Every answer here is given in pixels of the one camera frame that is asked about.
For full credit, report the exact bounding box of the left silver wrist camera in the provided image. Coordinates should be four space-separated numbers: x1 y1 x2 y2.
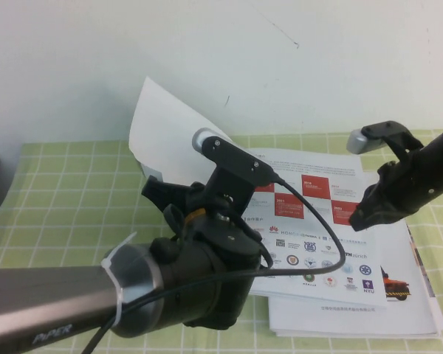
190 127 277 218

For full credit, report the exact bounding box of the black camera cable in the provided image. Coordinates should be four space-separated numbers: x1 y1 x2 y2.
83 173 348 354

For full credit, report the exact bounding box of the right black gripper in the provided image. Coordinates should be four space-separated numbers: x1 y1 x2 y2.
349 159 431 232

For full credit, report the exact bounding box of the AgileX robot brochure book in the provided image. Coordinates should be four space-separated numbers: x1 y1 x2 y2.
128 76 443 339

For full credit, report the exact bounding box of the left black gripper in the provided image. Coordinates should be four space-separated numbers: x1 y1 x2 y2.
140 175 264 266

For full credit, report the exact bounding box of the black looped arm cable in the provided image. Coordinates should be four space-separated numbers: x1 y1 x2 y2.
164 204 188 240

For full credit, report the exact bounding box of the green checkered tablecloth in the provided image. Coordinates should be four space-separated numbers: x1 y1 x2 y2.
0 128 443 354

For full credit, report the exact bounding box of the white zip tie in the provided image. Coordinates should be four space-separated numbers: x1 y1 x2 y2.
100 231 138 326

